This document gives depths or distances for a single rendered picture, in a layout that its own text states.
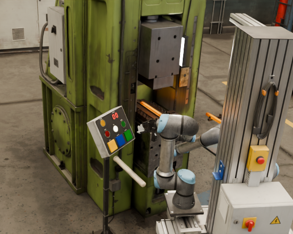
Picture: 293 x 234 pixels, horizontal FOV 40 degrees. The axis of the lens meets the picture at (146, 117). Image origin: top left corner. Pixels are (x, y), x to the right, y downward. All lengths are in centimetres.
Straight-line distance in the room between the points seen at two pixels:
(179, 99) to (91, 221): 137
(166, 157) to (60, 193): 190
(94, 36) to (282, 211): 206
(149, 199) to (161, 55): 134
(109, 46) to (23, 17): 531
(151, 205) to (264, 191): 173
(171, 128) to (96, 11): 140
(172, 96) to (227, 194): 168
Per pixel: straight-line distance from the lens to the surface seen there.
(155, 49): 316
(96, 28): 343
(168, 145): 245
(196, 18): 352
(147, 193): 370
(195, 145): 298
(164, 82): 331
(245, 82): 202
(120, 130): 305
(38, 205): 407
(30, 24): 840
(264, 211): 218
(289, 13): 1048
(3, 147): 507
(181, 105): 372
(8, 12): 829
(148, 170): 354
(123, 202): 388
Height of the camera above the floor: 248
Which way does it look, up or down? 26 degrees down
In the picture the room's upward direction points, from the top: 4 degrees clockwise
